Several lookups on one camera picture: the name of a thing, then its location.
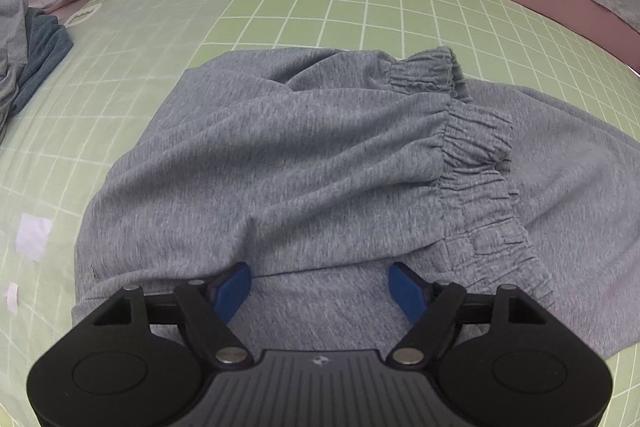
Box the translucent plastic sheet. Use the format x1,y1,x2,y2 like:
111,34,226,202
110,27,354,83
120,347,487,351
0,0,247,323

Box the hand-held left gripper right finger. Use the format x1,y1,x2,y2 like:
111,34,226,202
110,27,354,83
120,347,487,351
387,261,552,370

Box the grey pants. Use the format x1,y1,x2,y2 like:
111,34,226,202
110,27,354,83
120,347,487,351
70,46,640,360

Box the crumpled grey garment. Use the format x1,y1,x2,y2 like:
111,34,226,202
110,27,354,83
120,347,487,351
0,0,32,144

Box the green grid mat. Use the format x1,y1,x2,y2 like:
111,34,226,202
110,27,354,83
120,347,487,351
0,0,640,427

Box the teal garment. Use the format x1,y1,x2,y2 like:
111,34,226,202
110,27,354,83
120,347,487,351
10,7,74,115

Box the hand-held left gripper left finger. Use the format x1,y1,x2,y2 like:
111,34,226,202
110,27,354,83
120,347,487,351
87,261,252,370

